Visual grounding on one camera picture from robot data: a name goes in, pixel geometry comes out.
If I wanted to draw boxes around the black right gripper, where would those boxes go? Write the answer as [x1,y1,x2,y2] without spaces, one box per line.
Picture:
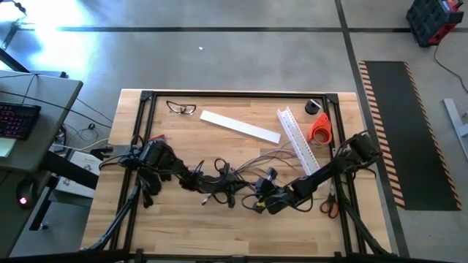
[249,178,293,216]

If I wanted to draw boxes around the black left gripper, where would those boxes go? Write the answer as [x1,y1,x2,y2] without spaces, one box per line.
[197,171,249,197]

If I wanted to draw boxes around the purple wire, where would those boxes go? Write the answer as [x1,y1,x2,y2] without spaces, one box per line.
[235,148,298,172]

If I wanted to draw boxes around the black wire with plug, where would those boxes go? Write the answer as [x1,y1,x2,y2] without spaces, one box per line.
[201,191,220,207]

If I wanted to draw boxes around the bundle of wires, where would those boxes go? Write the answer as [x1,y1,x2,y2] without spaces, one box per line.
[233,145,299,176]

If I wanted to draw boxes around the white duct lid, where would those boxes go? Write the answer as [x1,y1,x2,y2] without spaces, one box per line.
[199,109,282,145]

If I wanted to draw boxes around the white slotted cable duct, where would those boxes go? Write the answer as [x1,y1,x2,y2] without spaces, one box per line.
[276,105,320,177]

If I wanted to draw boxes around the black tape roll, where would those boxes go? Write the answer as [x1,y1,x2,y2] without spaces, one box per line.
[304,98,322,115]

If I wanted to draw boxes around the clear safety glasses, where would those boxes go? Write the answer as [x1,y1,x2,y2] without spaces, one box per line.
[166,100,197,116]

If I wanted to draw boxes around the white cardboard box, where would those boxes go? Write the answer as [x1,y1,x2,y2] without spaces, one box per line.
[54,149,103,200]

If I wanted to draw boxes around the black striped floor mat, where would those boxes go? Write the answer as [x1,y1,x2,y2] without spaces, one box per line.
[358,60,462,212]

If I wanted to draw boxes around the grey metal bar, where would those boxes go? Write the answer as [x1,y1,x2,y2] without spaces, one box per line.
[442,97,468,161]

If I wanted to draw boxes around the black computer mouse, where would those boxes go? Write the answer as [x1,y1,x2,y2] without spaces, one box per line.
[15,178,37,210]

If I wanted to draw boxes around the black backlit keyboard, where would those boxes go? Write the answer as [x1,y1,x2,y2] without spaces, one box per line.
[0,101,42,141]

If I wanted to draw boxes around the dark grey side desk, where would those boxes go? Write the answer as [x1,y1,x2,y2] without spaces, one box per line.
[0,169,52,259]

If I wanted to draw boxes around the pale green notepad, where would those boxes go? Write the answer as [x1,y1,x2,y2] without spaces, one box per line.
[0,137,18,159]

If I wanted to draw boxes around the black red tool crate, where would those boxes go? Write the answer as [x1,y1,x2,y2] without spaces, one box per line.
[405,0,465,47]

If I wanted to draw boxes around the red handled scissors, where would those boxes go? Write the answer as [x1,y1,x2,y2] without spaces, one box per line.
[320,182,340,219]

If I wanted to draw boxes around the black aluminium table frame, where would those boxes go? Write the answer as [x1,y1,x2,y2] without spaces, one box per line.
[82,89,394,263]

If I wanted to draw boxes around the black fabric cable sleeve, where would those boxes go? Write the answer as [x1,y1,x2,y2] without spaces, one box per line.
[137,169,164,210]

